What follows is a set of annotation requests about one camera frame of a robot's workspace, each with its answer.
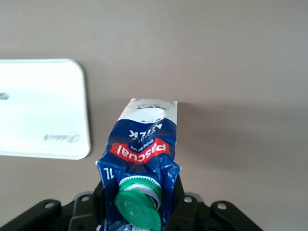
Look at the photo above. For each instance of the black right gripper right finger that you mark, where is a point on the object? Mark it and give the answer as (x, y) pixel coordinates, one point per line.
(185, 209)

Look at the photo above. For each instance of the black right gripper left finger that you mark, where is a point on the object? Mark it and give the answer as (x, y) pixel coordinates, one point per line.
(86, 211)

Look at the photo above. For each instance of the blue milk carton green cap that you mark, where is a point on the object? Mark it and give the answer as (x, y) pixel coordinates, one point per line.
(144, 149)

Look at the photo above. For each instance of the white tray with bear print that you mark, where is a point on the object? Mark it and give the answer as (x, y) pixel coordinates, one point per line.
(43, 108)

